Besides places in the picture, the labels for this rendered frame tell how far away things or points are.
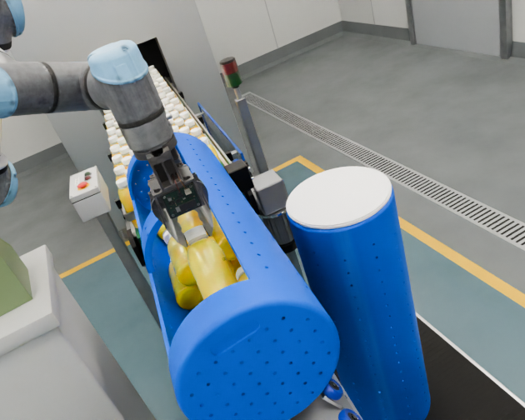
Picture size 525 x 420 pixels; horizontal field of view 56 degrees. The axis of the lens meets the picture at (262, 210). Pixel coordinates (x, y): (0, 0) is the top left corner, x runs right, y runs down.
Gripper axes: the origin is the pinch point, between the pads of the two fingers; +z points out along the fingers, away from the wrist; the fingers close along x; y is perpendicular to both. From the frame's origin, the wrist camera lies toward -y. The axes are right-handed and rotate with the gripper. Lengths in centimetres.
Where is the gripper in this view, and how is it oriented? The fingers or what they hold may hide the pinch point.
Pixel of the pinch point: (195, 233)
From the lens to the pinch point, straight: 91.0
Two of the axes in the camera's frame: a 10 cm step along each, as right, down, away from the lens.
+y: 3.2, 4.4, -8.4
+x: 9.0, -4.1, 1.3
